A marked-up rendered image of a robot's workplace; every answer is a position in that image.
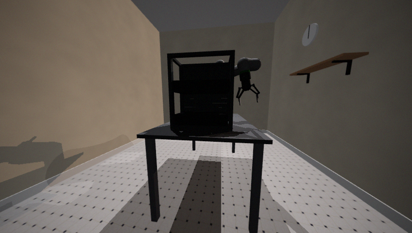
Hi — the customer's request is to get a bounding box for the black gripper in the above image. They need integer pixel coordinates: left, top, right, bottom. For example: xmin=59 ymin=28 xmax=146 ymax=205
xmin=236 ymin=79 xmax=260 ymax=105

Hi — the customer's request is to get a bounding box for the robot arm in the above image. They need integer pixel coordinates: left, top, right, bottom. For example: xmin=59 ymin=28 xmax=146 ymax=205
xmin=234 ymin=58 xmax=261 ymax=81

